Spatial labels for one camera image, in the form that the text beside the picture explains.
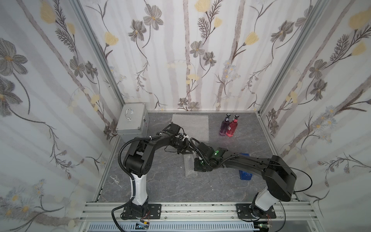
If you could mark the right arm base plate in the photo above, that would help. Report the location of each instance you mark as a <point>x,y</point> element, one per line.
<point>246,211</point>

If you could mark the bubble wrap sheet stack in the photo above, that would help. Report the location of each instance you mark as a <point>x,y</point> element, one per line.
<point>196,126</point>

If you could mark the single bubble wrap sheet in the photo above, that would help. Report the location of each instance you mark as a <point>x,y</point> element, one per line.
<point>189,165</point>

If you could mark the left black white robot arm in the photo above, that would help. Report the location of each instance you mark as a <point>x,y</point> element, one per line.
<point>136,156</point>

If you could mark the pink red bottle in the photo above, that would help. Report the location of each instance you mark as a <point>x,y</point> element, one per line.
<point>233,126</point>

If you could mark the grey metal case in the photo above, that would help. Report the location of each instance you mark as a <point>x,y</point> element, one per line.
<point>133,121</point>

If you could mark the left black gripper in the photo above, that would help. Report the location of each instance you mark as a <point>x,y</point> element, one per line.
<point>185,145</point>

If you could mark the dark purple bottle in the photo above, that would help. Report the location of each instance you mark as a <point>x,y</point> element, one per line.
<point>225,125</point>

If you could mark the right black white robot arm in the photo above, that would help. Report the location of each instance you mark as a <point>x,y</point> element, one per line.
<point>280,179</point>

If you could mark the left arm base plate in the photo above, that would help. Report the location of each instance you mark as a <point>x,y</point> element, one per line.
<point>147,211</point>

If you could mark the blue tape dispenser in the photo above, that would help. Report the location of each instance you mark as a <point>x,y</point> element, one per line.
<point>245,175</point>

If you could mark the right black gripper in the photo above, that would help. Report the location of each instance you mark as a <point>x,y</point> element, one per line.
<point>200,164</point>

